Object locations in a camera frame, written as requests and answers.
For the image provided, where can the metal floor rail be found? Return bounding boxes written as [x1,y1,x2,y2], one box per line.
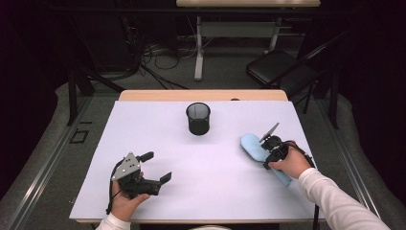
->
[4,95,94,230]
[314,95,382,221]

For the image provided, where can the left hand-held gripper cable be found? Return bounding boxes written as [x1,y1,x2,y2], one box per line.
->
[105,159,124,216]

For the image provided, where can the black folding chair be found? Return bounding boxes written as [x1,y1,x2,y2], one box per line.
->
[245,49,320,114]

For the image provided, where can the person's left hand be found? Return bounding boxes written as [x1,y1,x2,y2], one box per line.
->
[109,171,151,223]

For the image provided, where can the right hand-held gripper cable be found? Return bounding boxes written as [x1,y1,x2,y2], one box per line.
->
[281,140,321,230]

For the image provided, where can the tangle of floor cables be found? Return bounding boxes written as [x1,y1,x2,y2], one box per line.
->
[121,15,205,91]

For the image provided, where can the person's right hand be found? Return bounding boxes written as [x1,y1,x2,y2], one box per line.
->
[267,140,313,180]

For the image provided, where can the white table mat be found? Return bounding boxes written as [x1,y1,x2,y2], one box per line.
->
[69,100,327,221]

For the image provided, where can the person's white clothing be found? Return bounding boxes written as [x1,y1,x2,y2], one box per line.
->
[188,224,233,230]

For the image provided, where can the black mesh pen holder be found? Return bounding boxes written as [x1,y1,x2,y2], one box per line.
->
[185,102,212,136]

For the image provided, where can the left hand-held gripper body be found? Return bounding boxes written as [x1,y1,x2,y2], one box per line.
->
[111,151,162,200]

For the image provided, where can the white-legged desk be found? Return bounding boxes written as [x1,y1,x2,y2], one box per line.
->
[175,0,322,81]

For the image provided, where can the black metal crossbar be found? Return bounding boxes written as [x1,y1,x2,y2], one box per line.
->
[47,7,352,15]

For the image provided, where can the wooden table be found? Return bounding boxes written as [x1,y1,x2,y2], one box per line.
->
[76,89,327,224]

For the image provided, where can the hand-held gripper cable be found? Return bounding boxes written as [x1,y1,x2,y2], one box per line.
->
[281,140,321,230]
[105,159,124,216]

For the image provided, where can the black metal stand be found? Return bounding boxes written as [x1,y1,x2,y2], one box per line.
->
[65,18,126,127]

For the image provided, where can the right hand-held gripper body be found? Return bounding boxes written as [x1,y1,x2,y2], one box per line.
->
[259,122,292,171]

